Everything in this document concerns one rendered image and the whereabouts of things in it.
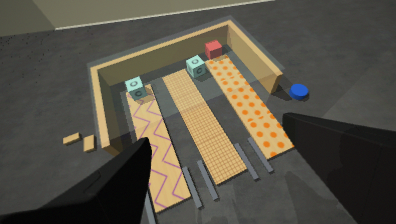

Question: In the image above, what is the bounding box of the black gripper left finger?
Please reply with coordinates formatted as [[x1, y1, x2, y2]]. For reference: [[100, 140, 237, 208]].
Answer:
[[0, 137, 152, 224]]

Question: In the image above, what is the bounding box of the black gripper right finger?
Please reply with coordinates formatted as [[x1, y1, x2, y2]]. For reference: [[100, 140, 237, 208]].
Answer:
[[282, 112, 396, 224]]

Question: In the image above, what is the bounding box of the blue round disc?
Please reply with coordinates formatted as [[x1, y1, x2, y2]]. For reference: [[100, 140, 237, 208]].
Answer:
[[289, 84, 308, 100]]

